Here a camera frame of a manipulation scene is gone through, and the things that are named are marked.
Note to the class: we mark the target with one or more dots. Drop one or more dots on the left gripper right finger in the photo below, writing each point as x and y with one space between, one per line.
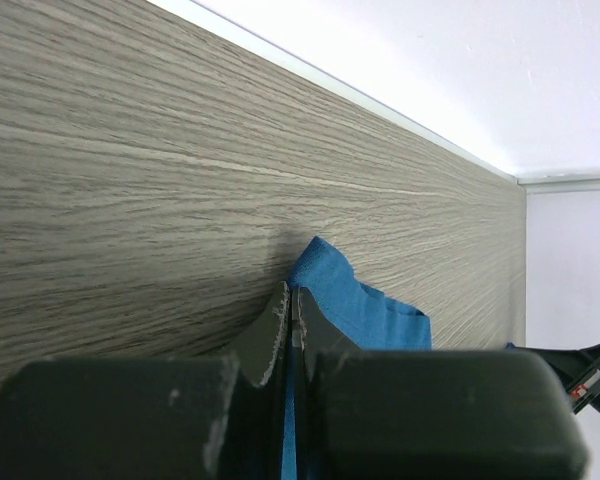
373 414

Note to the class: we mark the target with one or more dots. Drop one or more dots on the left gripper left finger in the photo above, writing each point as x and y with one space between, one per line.
206 417

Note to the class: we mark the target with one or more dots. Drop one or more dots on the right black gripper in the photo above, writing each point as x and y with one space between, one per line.
579 372

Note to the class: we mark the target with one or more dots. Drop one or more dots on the blue mickey t shirt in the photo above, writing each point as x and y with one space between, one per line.
370 318

